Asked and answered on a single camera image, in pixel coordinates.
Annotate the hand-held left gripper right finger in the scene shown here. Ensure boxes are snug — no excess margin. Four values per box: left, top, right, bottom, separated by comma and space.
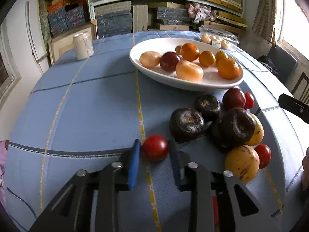
168, 139, 283, 232

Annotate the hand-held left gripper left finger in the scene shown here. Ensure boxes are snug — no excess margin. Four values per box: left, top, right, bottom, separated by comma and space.
29, 139, 142, 232

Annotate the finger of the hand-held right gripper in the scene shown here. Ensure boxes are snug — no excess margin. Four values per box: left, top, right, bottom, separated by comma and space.
278, 94, 309, 124

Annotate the red cherry tomato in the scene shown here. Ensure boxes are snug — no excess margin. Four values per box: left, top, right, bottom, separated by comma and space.
254, 144, 272, 170
244, 91, 255, 110
142, 135, 169, 162

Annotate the yellow speckled fruit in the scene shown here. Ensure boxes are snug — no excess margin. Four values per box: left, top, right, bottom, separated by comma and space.
225, 145, 260, 183
245, 113, 265, 147

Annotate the dark red plum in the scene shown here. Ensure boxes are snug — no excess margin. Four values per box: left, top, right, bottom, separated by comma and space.
222, 87, 246, 110
159, 51, 181, 72

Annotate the orange tangerine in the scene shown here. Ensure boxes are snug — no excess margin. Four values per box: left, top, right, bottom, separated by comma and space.
180, 43, 201, 62
217, 57, 240, 80

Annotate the white plate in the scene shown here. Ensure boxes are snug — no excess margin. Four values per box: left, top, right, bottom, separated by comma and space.
129, 37, 244, 92

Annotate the small orange tomato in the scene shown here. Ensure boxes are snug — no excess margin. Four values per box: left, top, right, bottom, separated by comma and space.
215, 51, 229, 63

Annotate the pale orange fruit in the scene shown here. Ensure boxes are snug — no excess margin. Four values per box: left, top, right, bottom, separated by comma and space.
139, 51, 162, 68
175, 61, 204, 83

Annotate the orange mandarin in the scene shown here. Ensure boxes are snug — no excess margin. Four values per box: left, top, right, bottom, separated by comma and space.
199, 50, 216, 68

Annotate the person's right hand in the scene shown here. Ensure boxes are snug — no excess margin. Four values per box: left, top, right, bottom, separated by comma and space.
302, 147, 309, 191

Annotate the brown wooden chair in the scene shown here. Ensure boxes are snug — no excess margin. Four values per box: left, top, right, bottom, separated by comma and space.
291, 72, 309, 102

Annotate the dark padded chair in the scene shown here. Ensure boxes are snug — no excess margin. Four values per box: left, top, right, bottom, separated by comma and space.
266, 45, 298, 84

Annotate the black jacket on chair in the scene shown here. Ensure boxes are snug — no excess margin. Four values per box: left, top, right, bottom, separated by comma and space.
258, 55, 280, 78

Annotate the blue plaid tablecloth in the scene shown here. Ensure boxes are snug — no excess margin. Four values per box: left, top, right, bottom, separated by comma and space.
5, 30, 307, 232

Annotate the bright sunlit window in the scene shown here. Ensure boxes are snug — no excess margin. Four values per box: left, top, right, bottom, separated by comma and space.
275, 0, 309, 61

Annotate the brown woven curtain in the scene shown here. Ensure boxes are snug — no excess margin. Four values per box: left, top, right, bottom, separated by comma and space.
252, 0, 278, 47

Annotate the clear plastic clamshell box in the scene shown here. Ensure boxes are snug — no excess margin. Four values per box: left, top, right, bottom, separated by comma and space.
198, 25, 240, 51

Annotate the stack of yellow flat boxes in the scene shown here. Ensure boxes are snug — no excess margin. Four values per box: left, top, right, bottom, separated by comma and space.
193, 0, 248, 35

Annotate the white beverage can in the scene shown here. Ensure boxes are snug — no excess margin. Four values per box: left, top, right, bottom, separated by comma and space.
73, 32, 94, 60

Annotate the pink cloth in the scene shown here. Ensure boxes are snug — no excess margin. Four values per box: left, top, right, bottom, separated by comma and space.
0, 140, 9, 207

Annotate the light wooden flat box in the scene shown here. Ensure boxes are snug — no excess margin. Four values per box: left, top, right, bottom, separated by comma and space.
156, 23, 194, 31

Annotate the stack of grey slate boxes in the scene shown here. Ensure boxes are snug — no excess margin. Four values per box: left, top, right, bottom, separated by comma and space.
94, 1, 134, 38

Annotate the weathered grey upright box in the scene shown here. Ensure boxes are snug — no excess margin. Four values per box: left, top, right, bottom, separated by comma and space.
132, 4, 149, 32

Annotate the stack of dark grey boxes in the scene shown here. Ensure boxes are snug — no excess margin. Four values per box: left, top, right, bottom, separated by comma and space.
156, 7, 194, 26

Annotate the white framed dark window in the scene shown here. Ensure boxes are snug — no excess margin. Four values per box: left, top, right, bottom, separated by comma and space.
0, 22, 22, 104

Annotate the stack of blue patterned boxes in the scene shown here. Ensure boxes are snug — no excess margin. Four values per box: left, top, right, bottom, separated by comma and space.
47, 5, 87, 37

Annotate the white metal shelf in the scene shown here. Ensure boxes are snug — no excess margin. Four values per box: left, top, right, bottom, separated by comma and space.
88, 0, 245, 33

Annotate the white leaning board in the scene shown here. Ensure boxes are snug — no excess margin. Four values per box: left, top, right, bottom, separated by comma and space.
25, 1, 52, 75

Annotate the green marble slab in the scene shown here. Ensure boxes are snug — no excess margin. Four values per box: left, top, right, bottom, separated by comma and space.
38, 0, 52, 40

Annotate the beige wooden picture frame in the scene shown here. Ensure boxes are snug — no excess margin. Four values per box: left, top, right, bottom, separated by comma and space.
48, 24, 98, 64

